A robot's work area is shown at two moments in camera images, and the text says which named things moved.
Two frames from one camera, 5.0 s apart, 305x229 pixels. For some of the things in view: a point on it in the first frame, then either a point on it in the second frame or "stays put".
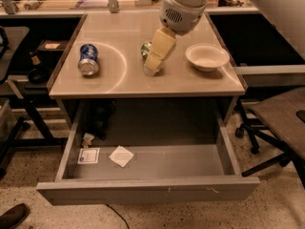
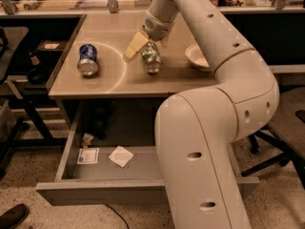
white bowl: x=207 y=57 stays put
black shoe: x=14 y=216 stays put
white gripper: x=181 y=16 → x=157 y=28
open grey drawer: x=126 y=152 stays put
